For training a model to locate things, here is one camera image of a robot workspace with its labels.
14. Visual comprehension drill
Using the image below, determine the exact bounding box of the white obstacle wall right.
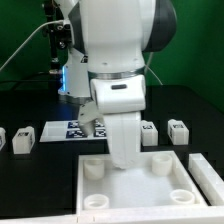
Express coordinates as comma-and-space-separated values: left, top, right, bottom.
188, 153, 224, 206

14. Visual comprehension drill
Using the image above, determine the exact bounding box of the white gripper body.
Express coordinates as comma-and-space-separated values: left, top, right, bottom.
91, 75, 146, 169

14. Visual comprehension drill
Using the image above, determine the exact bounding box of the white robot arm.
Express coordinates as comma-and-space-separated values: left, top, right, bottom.
54, 0, 176, 169

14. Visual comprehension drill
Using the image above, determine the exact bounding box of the grey cable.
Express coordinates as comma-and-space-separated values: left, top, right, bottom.
0, 19, 64, 73

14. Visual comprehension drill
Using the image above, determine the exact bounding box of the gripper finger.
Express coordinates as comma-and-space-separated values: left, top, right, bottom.
78, 103, 103, 136

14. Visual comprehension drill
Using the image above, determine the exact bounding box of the white sheet with tags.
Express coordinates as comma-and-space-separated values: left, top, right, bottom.
40, 120, 106, 142

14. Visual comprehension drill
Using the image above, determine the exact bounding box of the white square table top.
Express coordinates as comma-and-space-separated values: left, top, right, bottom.
76, 151, 207, 215

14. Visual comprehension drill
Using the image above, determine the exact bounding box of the black camera stand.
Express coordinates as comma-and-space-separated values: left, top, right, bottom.
42, 0, 70, 76

